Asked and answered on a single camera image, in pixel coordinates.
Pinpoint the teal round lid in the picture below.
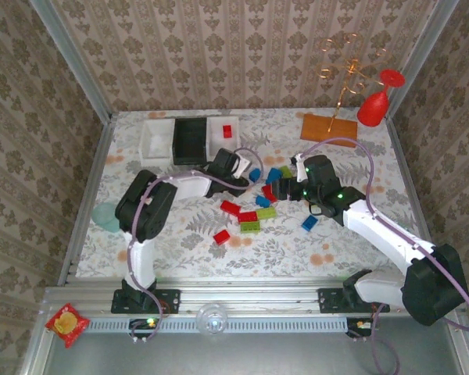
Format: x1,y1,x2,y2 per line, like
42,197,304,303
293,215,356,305
92,202,120,234

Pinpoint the red plastic goblet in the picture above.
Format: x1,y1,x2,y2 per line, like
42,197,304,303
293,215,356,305
356,69,406,128

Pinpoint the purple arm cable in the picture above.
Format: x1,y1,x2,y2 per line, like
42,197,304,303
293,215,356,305
127,146,265,345
371,303,401,375
300,137,469,334

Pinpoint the red snack packet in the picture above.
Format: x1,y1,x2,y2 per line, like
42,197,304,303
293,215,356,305
45,302,91,349

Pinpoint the white plastic bin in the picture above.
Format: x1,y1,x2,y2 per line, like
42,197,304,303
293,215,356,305
139,119,177,167
206,116,242,159

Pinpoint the aluminium frame post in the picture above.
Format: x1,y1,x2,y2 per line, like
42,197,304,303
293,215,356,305
30,0,113,120
388,0,460,120

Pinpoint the aluminium base beam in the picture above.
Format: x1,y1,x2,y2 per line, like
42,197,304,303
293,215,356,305
41,277,468,316

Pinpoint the slotted cable duct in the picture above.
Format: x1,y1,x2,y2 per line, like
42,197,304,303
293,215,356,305
86,315,351,334

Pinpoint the orange wooden board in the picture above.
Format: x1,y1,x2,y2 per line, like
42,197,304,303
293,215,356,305
299,112,359,148

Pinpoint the black plastic bin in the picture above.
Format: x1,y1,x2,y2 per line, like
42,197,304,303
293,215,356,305
171,116,213,166

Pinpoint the copper wire stand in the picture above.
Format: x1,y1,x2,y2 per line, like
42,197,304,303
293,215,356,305
315,33,388,133

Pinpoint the aluminium side rail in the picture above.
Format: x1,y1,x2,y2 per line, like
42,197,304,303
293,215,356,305
386,116,435,245
57,112,116,283

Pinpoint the clear glass dome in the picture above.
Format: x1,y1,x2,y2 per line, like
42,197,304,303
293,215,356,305
196,302,229,335

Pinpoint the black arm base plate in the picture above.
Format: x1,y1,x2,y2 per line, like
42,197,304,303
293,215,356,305
111,287,181,314
317,287,392,314

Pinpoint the small controller board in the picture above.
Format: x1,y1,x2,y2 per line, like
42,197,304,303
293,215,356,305
346,317,377,340
129,317,160,341

